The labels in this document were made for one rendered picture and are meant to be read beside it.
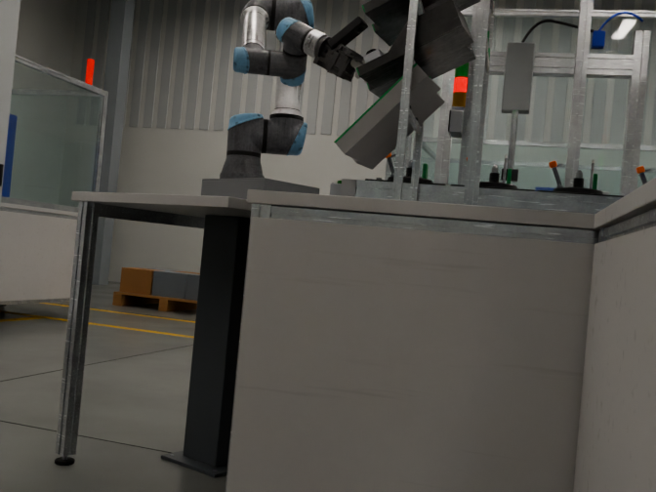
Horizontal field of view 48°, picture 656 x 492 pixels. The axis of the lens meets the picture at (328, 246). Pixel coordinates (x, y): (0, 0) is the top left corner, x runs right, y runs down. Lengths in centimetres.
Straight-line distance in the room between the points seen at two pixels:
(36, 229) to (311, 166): 561
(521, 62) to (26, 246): 413
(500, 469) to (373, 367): 33
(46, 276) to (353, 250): 497
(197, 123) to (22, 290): 623
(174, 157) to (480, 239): 1054
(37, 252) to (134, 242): 597
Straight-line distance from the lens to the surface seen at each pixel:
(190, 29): 1228
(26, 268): 619
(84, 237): 243
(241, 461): 169
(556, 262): 155
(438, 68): 209
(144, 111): 1231
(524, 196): 214
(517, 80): 338
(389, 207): 156
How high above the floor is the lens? 73
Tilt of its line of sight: 1 degrees up
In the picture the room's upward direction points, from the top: 5 degrees clockwise
